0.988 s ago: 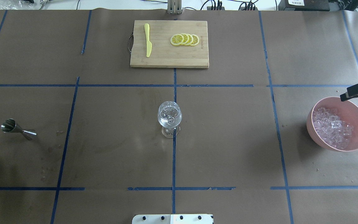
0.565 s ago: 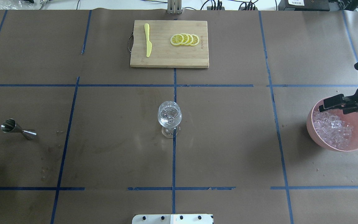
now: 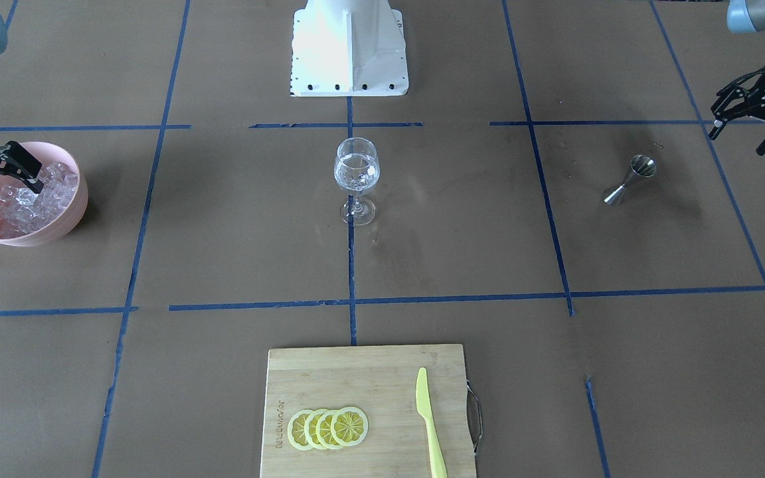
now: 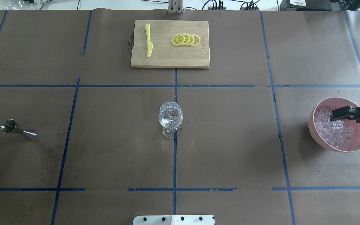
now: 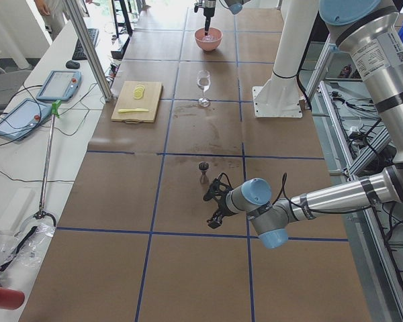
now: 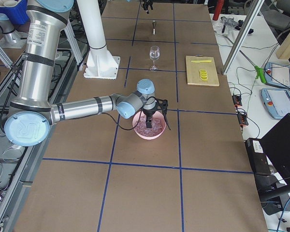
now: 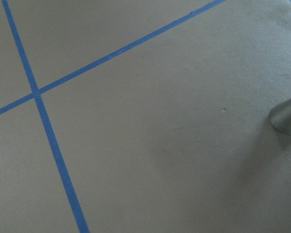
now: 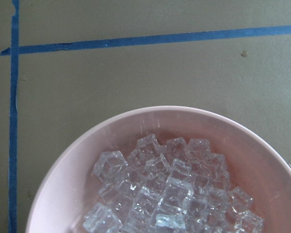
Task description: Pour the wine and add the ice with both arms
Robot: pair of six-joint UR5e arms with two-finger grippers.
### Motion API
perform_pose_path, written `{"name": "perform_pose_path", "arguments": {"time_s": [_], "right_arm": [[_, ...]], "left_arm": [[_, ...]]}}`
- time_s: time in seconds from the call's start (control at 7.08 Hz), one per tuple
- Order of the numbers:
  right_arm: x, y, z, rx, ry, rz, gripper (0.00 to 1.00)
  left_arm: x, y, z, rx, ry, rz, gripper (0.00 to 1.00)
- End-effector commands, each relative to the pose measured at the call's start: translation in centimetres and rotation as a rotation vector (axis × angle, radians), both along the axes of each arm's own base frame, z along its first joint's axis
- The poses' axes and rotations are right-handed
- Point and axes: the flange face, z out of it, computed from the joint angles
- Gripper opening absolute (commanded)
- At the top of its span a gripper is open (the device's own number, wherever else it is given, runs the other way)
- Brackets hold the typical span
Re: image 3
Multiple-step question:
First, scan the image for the steel double jigger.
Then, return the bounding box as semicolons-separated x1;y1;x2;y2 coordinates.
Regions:
602;155;657;206

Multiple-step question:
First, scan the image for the ice cubes pile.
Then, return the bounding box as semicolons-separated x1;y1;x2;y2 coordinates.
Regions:
0;161;79;238

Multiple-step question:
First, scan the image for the wine glass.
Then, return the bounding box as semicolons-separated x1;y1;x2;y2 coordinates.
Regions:
333;137;380;227

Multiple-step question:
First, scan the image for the pink bowl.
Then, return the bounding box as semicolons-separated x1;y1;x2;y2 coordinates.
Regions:
0;141;88;247

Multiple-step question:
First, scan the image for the lemon slice one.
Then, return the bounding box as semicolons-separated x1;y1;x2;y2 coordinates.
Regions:
288;409;317;451

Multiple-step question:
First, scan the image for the lemon slice two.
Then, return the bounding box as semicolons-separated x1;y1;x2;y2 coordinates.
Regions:
303;408;332;450

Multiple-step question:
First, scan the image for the lemon slice three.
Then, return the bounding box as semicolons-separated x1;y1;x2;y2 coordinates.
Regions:
321;409;344;450

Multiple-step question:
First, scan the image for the lemon slice four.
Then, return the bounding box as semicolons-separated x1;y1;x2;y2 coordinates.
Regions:
330;406;369;447

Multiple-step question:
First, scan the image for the wooden cutting board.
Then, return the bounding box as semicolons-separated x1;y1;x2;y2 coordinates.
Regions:
259;344;477;477

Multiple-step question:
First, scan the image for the yellow plastic knife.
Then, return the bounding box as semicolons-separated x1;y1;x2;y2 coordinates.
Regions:
415;367;448;477

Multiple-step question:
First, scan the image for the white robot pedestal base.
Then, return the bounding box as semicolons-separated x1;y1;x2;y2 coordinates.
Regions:
290;1;410;98

